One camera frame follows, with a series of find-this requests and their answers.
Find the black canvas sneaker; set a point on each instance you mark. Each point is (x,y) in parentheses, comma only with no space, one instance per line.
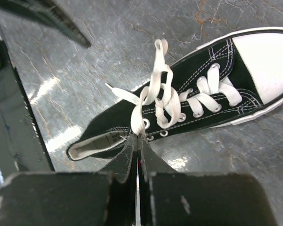
(251,59)

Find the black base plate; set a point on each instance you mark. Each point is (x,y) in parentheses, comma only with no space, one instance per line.
(21,145)

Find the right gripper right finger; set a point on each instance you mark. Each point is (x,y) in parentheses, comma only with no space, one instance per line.
(172,198)

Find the white shoelace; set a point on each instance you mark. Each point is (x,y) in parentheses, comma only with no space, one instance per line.
(168,101)

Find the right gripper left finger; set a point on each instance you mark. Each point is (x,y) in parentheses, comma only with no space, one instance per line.
(103,198)

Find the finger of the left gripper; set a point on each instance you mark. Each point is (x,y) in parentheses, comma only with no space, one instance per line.
(48,13)

